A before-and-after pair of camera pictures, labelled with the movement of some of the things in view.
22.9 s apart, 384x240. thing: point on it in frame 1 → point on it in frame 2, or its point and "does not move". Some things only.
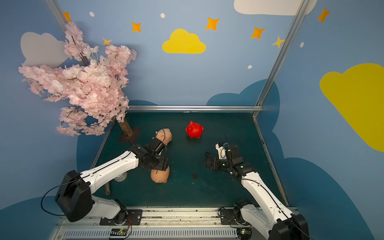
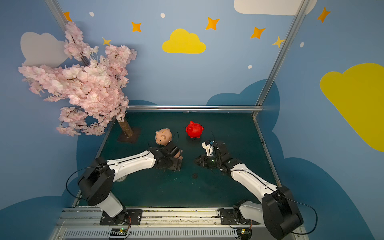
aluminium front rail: [158, 223] does not move
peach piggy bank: [160, 176] → [177, 155]
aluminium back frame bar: [194, 107] does not move
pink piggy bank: [164, 135] does not move
